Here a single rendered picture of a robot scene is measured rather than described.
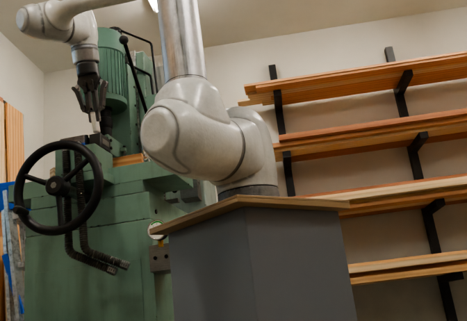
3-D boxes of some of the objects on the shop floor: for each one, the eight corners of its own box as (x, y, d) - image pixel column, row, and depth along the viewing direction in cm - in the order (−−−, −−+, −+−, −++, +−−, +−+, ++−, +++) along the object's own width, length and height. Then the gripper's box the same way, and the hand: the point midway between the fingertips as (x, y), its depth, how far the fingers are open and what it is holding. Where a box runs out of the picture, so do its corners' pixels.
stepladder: (0, 444, 216) (-16, 182, 255) (31, 430, 240) (12, 192, 279) (36, 436, 215) (15, 174, 254) (63, 423, 239) (40, 185, 278)
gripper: (108, 62, 178) (119, 129, 177) (74, 69, 180) (84, 136, 179) (99, 58, 171) (110, 128, 169) (64, 65, 173) (74, 135, 171)
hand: (95, 122), depth 174 cm, fingers closed
